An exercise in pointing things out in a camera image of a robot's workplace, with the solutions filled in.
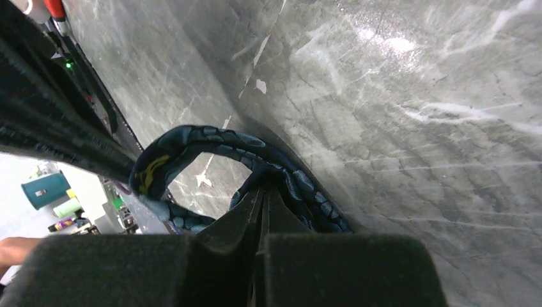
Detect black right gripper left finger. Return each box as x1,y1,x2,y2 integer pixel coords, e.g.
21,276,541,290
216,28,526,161
1,189,265,306

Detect teal bin in background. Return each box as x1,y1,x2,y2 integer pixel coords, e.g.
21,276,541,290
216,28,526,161
20,172,71,210

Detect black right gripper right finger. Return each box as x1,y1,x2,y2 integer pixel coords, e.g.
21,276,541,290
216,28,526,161
254,187,447,306

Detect dark blue patterned tie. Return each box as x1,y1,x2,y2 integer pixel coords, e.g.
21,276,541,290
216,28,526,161
128,125,352,233

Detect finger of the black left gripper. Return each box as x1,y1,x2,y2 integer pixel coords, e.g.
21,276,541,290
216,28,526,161
1,1,136,183

